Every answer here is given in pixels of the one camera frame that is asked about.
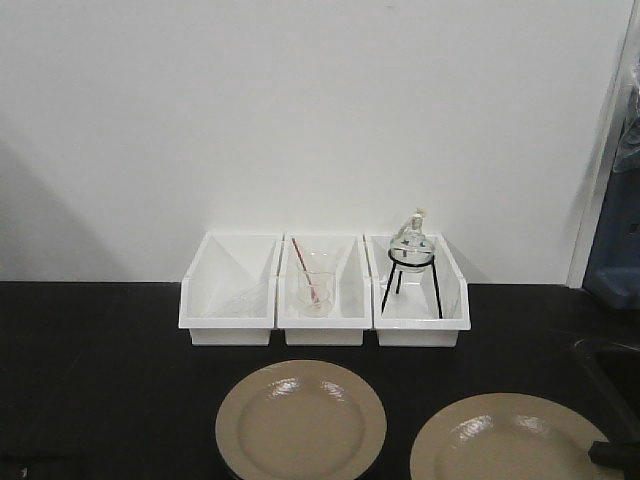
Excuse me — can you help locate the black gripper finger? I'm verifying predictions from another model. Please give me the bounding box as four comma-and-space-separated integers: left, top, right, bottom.
588, 441, 639, 467

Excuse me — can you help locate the beige round plate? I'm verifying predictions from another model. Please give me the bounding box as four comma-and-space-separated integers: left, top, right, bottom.
410, 393, 624, 479
215, 360, 387, 479

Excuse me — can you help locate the black lab sink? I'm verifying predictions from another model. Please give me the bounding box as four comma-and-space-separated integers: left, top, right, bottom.
574, 338, 639, 440

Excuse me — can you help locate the blue pegboard drying rack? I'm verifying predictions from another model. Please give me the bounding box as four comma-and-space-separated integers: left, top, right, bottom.
582, 74, 640, 312

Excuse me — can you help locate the right white plastic bin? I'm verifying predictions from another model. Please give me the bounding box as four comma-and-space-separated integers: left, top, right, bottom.
364, 233, 471, 347

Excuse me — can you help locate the white plastic bin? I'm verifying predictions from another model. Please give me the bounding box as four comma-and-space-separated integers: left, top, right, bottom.
178, 232, 283, 346
364, 233, 471, 347
276, 233, 373, 346

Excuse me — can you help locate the glass alcohol lamp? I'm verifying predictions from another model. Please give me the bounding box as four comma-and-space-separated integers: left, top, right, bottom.
389, 208, 435, 273

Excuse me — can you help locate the plastic bag of pegs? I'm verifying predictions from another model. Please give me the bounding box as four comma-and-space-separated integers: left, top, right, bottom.
613, 31, 639, 174

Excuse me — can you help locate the middle white plastic bin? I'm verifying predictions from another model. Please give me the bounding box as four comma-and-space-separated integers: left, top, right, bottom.
276, 233, 373, 346

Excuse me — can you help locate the glass beaker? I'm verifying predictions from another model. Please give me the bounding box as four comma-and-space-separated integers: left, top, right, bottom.
296, 271, 335, 318

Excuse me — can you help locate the glass funnel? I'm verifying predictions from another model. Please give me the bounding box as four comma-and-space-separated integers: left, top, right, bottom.
215, 283, 268, 318

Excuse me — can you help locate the left white plastic bin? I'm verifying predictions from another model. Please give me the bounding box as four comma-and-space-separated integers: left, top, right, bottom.
178, 232, 283, 346

